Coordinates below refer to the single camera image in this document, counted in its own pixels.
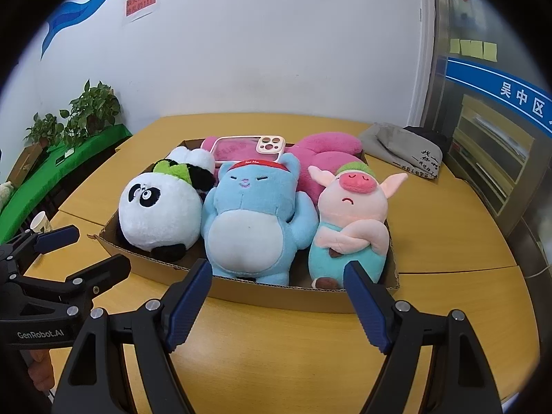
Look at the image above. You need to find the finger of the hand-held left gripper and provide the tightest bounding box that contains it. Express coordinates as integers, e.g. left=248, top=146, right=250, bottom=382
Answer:
left=11, top=255, right=131, bottom=311
left=11, top=225, right=80, bottom=256

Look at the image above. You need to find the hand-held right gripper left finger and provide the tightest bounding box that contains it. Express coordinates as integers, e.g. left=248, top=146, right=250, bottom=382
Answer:
left=52, top=258, right=213, bottom=414

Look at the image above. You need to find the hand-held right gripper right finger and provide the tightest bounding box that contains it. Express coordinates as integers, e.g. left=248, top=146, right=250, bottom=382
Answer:
left=344, top=261, right=504, bottom=414

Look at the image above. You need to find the brown cardboard box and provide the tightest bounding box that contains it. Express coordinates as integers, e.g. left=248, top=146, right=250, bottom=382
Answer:
left=87, top=139, right=401, bottom=315

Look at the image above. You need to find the pink pig plush toy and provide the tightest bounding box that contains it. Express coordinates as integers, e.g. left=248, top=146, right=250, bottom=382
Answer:
left=307, top=161, right=408, bottom=289

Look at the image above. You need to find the blue plush toy red headband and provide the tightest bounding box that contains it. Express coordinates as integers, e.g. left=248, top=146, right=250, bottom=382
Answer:
left=200, top=153, right=319, bottom=286

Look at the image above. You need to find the wooden desktop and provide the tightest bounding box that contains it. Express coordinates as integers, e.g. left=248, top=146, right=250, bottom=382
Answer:
left=52, top=113, right=548, bottom=414

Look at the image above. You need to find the person's left hand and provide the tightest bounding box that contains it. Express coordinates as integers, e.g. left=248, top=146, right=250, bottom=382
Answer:
left=19, top=348, right=55, bottom=392

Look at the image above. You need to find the paper cup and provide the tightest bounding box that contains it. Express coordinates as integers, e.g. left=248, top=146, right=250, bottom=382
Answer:
left=30, top=212, right=53, bottom=234

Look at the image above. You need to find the green tablecloth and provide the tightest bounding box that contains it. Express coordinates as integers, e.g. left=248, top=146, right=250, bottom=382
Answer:
left=0, top=124, right=134, bottom=244

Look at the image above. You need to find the panda plush toy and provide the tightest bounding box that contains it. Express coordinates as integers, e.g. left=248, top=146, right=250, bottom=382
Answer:
left=117, top=146, right=216, bottom=262

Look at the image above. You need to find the small brown carton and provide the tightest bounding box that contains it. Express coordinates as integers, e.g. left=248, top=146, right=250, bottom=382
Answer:
left=6, top=143, right=44, bottom=184

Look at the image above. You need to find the small potted green plant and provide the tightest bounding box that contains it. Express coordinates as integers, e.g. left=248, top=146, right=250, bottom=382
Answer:
left=25, top=113, right=65, bottom=149

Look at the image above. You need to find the large potted green plant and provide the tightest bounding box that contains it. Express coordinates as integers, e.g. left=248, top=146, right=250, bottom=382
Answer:
left=60, top=80, right=122, bottom=139

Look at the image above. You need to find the magenta plush toy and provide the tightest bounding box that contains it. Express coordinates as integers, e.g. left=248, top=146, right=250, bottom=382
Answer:
left=200, top=131, right=367, bottom=203

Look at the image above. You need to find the grey cloth bag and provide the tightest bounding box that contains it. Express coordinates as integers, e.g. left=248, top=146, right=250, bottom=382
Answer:
left=357, top=123, right=444, bottom=179

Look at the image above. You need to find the black bag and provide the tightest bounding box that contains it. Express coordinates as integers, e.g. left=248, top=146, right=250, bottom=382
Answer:
left=403, top=126, right=449, bottom=151

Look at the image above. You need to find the pink phone case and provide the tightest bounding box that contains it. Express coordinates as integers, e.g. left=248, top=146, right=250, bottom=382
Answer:
left=212, top=135, right=286, bottom=165

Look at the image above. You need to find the metal framed glass door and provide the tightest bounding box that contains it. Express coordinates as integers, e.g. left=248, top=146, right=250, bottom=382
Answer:
left=431, top=0, right=552, bottom=268

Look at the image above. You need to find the blue door sign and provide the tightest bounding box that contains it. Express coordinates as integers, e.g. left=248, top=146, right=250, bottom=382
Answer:
left=445, top=56, right=552, bottom=132

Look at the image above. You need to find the blue wall decal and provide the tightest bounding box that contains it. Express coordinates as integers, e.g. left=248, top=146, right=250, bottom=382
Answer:
left=41, top=0, right=143, bottom=59

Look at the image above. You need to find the red wall sign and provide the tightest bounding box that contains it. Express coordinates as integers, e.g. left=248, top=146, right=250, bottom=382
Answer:
left=124, top=0, right=159, bottom=20

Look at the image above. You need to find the white wall conduit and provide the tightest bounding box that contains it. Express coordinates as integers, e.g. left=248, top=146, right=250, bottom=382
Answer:
left=407, top=0, right=435, bottom=127

